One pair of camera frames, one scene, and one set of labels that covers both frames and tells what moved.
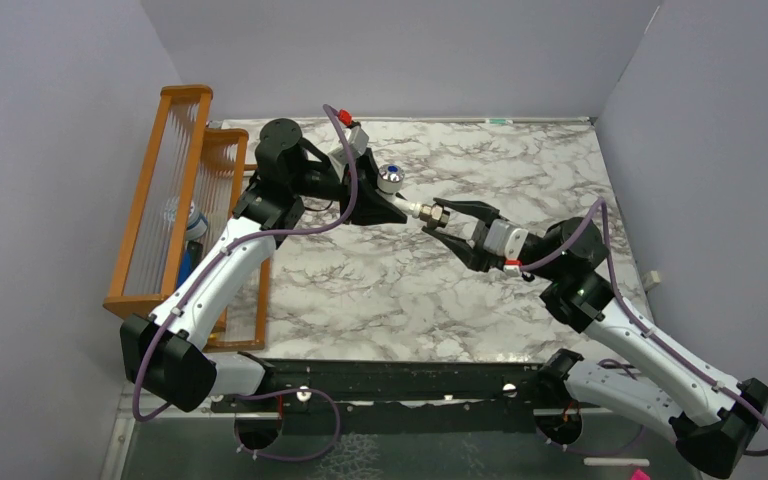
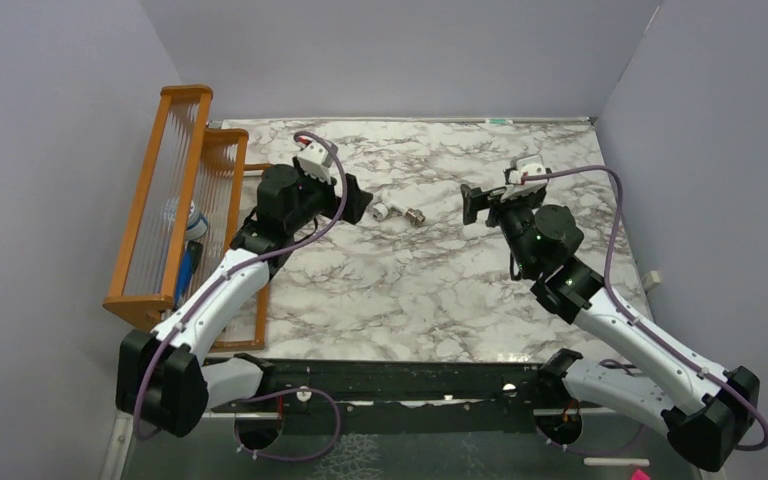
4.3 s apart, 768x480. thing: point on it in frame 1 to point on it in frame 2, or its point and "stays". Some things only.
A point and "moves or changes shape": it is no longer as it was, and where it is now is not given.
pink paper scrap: (640, 475) stays
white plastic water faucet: (390, 181) moves or changes shape
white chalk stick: (617, 462) stays
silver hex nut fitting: (434, 215) to (415, 216)
